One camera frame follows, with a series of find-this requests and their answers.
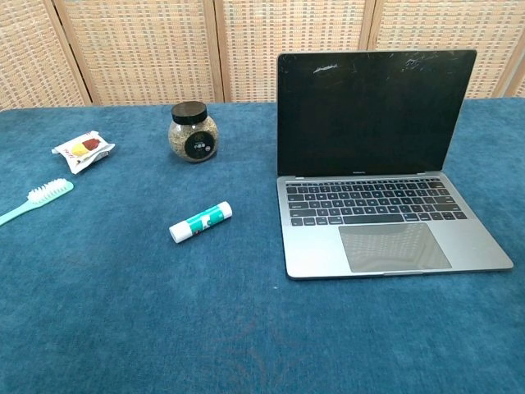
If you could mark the mint green toothbrush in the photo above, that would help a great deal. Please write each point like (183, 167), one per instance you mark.
(45, 193)

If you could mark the white green glue stick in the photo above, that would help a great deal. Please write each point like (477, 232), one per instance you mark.
(201, 221)

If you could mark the round glass jar black lid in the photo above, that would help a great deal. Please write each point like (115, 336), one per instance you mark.
(193, 139)

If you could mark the white snack packet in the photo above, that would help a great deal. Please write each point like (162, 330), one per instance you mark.
(82, 149)

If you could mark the blue velvet tablecloth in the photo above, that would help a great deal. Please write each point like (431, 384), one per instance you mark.
(164, 312)

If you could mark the woven rattan folding screen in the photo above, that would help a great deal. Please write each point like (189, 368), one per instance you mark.
(143, 49)

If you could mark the grey laptop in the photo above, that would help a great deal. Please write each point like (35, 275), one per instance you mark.
(381, 246)

